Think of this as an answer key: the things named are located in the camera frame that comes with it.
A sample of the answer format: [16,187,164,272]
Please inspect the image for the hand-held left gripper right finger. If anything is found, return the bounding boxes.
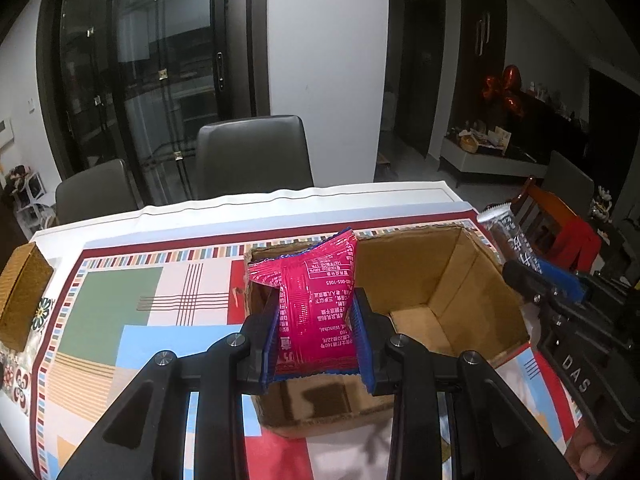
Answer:
[350,287,581,480]

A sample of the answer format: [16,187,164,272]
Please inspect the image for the white ornaments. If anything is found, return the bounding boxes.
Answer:
[590,185,613,221]

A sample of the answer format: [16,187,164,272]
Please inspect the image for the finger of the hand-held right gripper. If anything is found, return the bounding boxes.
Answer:
[502,260,561,311]
[537,257,588,303]

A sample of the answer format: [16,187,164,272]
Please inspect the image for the grey leather dining chair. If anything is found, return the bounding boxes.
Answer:
[542,150,596,221]
[194,115,315,201]
[54,159,132,226]

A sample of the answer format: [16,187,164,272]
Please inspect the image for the dark sideboard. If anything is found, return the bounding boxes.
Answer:
[505,90,591,161]

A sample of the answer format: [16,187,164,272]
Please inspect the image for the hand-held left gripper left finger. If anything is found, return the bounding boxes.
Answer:
[56,287,281,480]

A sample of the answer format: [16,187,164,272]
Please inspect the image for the white low cabinet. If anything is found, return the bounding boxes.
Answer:
[439,135,551,188]

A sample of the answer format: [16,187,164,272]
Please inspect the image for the pink snack packet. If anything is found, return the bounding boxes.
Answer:
[245,227,362,381]

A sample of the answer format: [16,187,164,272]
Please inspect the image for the patterned tablecloth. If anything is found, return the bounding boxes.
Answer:
[0,207,581,480]

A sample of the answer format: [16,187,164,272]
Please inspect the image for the dark interior door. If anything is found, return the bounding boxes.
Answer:
[400,0,446,161]

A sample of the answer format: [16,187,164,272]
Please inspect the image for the woven wicker box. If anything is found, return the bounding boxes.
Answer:
[0,241,55,352]

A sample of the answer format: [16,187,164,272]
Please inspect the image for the person's right hand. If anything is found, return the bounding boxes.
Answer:
[562,422,640,480]

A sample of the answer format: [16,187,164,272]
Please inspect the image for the red foil balloons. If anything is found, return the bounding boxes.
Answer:
[481,65,526,121]

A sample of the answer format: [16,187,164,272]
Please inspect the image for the wooden chair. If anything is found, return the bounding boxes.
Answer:
[512,176,603,271]

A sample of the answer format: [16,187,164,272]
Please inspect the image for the red garment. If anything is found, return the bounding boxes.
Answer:
[552,217,602,273]

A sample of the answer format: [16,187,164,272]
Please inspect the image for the cardboard box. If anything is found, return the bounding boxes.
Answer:
[242,224,531,440]

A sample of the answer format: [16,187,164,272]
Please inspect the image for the white shelf unit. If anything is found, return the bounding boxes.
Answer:
[10,165,48,241]

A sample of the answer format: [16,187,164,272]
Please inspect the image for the wooden door with long handles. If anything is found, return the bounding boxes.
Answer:
[450,0,508,131]

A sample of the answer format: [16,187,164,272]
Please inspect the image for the glass sliding door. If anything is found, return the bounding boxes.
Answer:
[37,0,271,206]

